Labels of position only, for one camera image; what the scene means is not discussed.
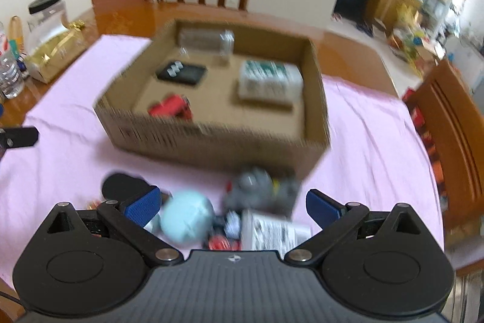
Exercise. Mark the gold foil package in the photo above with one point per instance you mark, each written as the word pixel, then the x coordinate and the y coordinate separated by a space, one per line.
pixel 52 57

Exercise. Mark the wooden chair right side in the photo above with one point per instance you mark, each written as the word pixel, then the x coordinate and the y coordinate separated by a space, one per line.
pixel 456 128

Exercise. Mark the black-lid clear canister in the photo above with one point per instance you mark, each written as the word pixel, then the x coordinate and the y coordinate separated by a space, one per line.
pixel 48 19

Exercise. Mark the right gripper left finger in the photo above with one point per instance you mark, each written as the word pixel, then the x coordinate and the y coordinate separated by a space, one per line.
pixel 127 220

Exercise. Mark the black digital timer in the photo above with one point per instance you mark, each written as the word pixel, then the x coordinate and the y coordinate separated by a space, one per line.
pixel 178 72

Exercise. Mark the clear water bottle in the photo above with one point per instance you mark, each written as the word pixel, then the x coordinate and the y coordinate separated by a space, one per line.
pixel 12 82

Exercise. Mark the wooden cabinet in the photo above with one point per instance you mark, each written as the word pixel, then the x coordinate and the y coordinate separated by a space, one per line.
pixel 386 11

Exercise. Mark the red toy car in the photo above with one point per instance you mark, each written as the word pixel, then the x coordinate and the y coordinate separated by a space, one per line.
pixel 173 106

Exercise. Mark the grey rubber dog toy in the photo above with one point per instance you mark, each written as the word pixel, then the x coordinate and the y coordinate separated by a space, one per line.
pixel 255 189

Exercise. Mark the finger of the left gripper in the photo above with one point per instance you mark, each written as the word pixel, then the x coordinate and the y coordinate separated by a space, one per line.
pixel 18 137

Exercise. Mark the pink table cloth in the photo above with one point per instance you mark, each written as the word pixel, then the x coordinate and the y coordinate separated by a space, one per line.
pixel 376 156

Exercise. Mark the white green-label bottle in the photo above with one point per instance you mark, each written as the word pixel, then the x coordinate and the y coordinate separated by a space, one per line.
pixel 272 82

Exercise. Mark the brown cardboard box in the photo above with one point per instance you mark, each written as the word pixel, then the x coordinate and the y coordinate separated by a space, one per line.
pixel 226 132

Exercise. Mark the black folding knife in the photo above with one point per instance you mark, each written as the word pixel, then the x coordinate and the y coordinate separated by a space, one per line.
pixel 121 187

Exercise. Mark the clear plastic jar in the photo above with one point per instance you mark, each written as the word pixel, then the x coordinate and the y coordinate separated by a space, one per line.
pixel 215 43

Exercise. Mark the black toy train red wheels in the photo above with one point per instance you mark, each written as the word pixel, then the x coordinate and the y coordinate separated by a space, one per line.
pixel 225 233

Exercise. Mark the glass bottle silver cap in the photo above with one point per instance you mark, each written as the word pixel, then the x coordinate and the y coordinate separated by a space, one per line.
pixel 260 232

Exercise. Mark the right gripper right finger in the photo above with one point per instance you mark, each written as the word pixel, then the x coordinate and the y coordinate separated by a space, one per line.
pixel 337 223

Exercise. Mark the light blue earbud case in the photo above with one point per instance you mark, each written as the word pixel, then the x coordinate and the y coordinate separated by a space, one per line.
pixel 186 218

